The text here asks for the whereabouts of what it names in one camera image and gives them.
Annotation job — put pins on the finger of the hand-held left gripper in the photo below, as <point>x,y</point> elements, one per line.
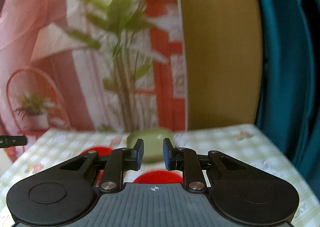
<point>15,140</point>

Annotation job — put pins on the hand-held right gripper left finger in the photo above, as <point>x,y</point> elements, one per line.
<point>140,154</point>

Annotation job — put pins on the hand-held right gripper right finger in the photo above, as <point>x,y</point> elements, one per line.
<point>167,154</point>

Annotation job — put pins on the green bowl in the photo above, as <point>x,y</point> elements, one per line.
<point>151,142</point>

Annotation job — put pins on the red bowl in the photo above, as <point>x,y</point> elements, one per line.
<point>157,177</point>
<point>100,150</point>

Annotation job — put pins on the checked printed tablecloth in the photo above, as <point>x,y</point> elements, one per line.
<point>250,149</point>

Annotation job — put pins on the printed plant backdrop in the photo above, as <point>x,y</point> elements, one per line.
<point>100,42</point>

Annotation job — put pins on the teal curtain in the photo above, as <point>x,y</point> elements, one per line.
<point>287,67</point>

